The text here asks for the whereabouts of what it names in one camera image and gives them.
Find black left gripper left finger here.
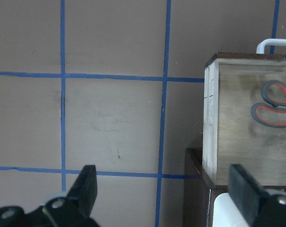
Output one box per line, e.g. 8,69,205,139
45,165,98,217

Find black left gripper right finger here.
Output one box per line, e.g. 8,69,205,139
228,164,286,225

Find grey orange scissors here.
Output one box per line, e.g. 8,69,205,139
250,80,286,128

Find wooden drawer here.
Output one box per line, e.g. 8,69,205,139
202,52,286,186

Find dark wooden cabinet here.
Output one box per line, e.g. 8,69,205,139
183,148,286,227

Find white drawer handle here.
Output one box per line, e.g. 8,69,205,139
256,38,286,54

